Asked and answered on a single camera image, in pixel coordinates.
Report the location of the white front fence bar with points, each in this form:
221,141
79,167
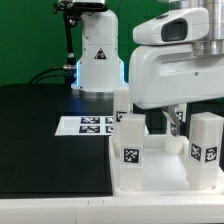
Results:
155,210

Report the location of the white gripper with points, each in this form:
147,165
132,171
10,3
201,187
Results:
168,75

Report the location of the white desk top tray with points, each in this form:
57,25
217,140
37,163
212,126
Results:
162,174

